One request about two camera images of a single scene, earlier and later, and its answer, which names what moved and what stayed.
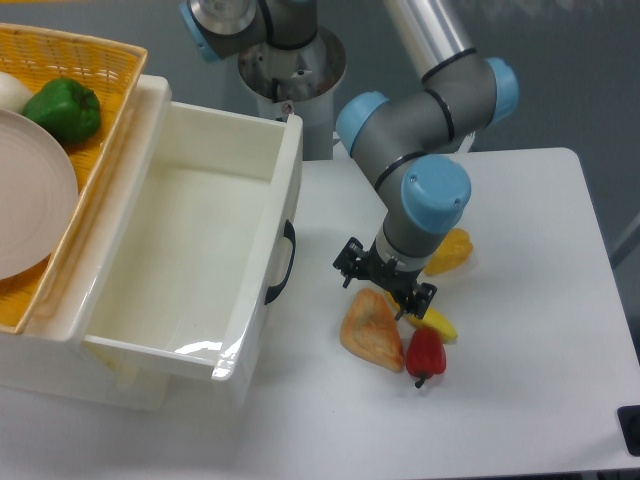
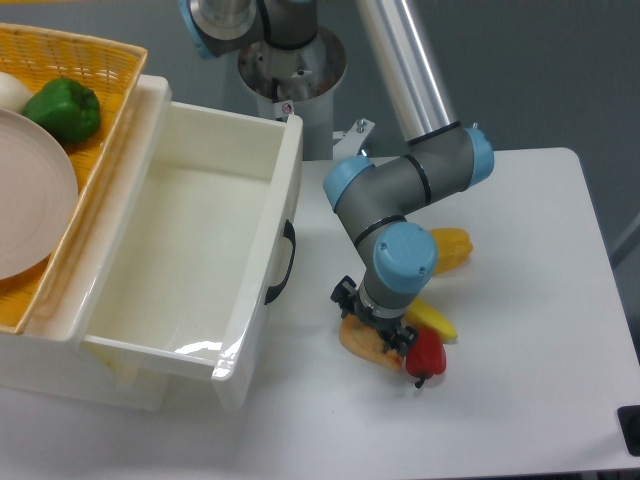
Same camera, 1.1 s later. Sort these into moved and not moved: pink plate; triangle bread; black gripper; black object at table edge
Moved: black gripper
Not moved: triangle bread; pink plate; black object at table edge
